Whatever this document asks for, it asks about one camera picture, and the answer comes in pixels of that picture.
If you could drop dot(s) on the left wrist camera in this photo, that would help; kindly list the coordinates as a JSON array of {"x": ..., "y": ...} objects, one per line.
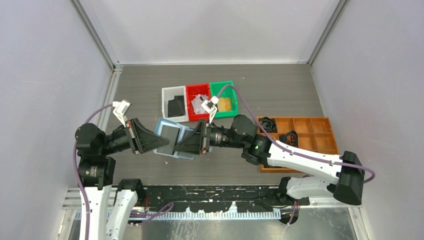
[{"x": 119, "y": 111}]

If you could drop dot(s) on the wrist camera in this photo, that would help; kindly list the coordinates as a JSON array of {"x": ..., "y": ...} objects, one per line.
[
  {"x": 119, "y": 111},
  {"x": 211, "y": 107}
]

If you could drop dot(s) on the green plastic bin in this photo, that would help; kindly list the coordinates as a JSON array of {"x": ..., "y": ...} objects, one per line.
[{"x": 215, "y": 88}]

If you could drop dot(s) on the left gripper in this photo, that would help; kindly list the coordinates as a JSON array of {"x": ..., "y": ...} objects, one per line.
[{"x": 141, "y": 139}]

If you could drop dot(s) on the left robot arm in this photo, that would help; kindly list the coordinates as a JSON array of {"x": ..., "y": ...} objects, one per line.
[{"x": 95, "y": 173}]

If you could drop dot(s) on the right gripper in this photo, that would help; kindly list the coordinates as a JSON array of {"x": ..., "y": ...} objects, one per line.
[{"x": 193, "y": 144}]

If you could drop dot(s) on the rolled belt top left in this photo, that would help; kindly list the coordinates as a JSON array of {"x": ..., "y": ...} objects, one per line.
[{"x": 268, "y": 124}]

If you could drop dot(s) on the orange compartment tray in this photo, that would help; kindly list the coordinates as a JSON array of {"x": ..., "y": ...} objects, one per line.
[{"x": 314, "y": 133}]

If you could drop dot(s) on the red plastic bin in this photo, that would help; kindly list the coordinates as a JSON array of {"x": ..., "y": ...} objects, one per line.
[{"x": 196, "y": 94}]

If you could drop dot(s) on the gold cards in green bin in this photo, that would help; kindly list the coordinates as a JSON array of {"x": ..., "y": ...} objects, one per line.
[{"x": 224, "y": 104}]

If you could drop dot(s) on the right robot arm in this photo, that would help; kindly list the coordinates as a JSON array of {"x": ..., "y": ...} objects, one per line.
[{"x": 339, "y": 176}]

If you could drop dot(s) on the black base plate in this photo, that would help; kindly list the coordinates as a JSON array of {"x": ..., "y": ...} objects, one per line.
[{"x": 214, "y": 198}]

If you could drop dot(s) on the blue leather card holder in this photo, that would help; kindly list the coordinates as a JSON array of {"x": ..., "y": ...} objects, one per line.
[{"x": 184, "y": 131}]

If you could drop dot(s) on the black cards in white bin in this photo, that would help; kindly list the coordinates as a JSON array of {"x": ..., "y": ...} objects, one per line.
[{"x": 176, "y": 107}]

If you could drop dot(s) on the silver cards in red bin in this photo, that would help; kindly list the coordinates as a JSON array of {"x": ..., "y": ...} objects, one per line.
[{"x": 197, "y": 102}]

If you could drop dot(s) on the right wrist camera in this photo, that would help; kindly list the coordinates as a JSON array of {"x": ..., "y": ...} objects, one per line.
[{"x": 211, "y": 107}]

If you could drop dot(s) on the grey card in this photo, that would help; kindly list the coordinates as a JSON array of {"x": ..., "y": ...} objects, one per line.
[{"x": 171, "y": 133}]

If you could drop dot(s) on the white plastic bin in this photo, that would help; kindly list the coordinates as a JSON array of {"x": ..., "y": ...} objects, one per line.
[{"x": 168, "y": 93}]

